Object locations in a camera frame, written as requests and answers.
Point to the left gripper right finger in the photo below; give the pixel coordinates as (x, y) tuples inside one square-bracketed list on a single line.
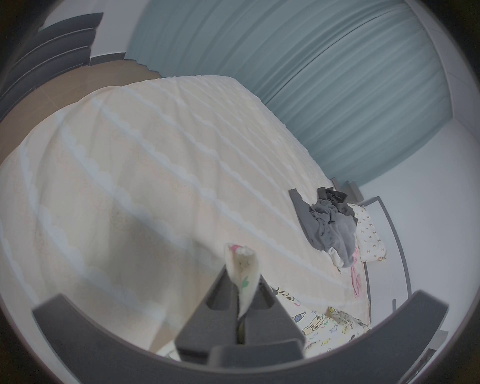
[(273, 326)]

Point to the white printed pyjama top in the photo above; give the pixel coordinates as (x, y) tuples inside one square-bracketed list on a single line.
[(243, 277)]

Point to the grey knit garment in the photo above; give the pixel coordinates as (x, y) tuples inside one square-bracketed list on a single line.
[(341, 236)]

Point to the black garment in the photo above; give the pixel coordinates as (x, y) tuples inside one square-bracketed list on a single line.
[(337, 198)]

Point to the white garment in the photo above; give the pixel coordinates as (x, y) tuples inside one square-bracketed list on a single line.
[(337, 258)]

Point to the bed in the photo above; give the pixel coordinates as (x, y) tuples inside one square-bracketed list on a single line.
[(131, 187)]

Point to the black chest of drawers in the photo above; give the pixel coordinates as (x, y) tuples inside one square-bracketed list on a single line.
[(45, 67)]

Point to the grey bedside table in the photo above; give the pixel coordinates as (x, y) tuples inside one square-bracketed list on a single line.
[(347, 191)]

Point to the pink garment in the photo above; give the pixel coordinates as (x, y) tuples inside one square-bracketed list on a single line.
[(356, 277)]

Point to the white printed pillow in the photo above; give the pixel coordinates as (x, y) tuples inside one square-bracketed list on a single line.
[(369, 232)]

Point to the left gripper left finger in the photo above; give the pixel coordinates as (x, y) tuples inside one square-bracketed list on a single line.
[(208, 330)]

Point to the dark grey garment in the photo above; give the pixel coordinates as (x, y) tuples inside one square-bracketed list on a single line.
[(303, 213)]

